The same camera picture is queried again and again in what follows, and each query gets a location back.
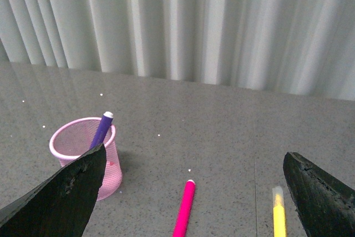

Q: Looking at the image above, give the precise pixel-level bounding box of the pink mesh pen cup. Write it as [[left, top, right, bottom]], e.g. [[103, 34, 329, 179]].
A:
[[49, 117, 123, 201]]

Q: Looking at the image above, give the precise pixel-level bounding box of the pink marker pen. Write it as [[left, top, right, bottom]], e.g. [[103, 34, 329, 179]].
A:
[[172, 179, 196, 237]]

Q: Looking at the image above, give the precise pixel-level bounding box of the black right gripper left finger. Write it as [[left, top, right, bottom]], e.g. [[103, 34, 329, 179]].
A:
[[1, 144, 107, 236]]

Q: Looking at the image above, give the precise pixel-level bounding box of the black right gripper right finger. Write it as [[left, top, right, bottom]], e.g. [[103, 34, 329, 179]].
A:
[[283, 152, 354, 236]]

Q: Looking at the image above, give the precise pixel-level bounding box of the purple marker pen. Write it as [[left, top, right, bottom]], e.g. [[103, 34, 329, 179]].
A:
[[89, 111, 114, 149]]

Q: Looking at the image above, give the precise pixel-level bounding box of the white pleated curtain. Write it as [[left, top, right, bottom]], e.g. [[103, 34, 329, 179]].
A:
[[1, 0, 354, 100]]

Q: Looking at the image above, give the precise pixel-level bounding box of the yellow marker pen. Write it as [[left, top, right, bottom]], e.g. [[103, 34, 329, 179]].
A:
[[272, 186, 287, 237]]

